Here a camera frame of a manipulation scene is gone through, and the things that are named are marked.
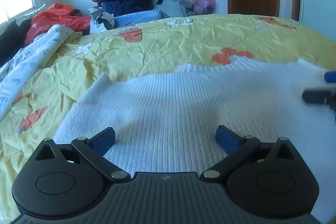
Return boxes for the navy blue garment on pile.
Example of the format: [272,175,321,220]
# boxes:
[98,0,154,17]

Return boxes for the light blue knitted cloth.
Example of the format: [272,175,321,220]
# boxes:
[114,10,169,28]

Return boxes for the orange red plastic bag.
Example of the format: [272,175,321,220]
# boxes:
[24,3,91,46]

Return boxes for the black clothes by window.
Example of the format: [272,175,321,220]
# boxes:
[0,19,32,66]

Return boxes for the white knitted sweater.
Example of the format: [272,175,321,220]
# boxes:
[54,57,335,223]

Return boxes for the yellow carrot print bedsheet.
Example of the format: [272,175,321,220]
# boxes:
[1,14,335,223]

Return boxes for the grey bag beside pile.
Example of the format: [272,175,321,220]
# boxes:
[151,0,194,18]

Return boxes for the white printed quilt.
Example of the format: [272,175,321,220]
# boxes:
[1,24,76,117]

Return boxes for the pink purple plastic bag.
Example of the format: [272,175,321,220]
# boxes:
[193,0,216,15]

